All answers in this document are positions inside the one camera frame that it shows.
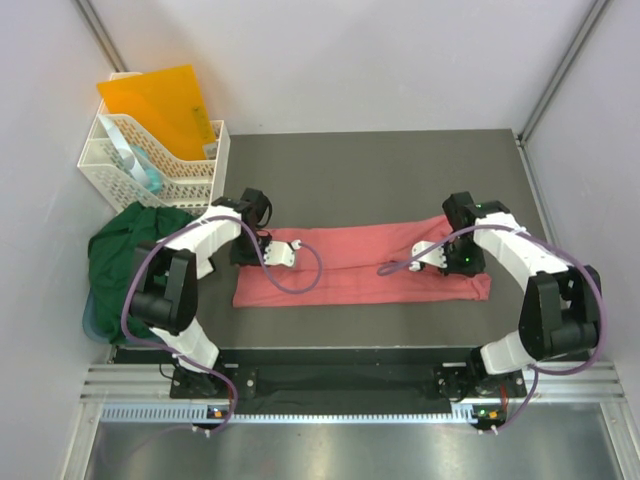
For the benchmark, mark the aluminium frame rail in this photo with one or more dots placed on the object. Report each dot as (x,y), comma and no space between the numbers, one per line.
(153,383)

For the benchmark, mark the white perforated file organizer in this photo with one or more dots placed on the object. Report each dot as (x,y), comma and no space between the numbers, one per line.
(152,141)

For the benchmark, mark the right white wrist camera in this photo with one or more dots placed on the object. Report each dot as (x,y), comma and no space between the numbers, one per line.
(425,253)

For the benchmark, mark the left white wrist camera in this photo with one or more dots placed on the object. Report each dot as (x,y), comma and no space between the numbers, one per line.
(281,253)

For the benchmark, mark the pink t shirt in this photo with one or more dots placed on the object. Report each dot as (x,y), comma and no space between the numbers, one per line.
(351,257)

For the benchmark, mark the light blue items in organizer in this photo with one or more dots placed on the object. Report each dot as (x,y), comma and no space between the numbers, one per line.
(134,159)

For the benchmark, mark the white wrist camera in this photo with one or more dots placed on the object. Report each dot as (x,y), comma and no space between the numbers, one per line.
(425,253)
(281,253)

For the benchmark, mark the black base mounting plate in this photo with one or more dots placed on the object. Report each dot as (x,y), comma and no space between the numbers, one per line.
(421,382)

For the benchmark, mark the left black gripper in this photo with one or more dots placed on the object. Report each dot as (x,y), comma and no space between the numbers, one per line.
(236,258)

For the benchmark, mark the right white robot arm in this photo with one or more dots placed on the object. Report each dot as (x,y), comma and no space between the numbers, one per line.
(560,313)

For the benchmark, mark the teal plastic basin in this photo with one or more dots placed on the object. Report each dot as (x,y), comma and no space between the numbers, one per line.
(90,324)

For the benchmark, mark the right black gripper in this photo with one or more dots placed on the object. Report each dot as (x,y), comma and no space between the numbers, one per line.
(476,268)

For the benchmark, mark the white slotted cable duct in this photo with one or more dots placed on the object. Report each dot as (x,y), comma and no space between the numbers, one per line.
(178,413)

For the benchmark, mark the green t shirt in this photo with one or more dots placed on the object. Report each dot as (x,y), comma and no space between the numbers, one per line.
(110,258)

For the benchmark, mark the orange plastic folder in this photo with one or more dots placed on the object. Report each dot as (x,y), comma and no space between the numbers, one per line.
(169,104)

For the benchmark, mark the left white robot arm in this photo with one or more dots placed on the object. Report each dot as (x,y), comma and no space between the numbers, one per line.
(164,284)

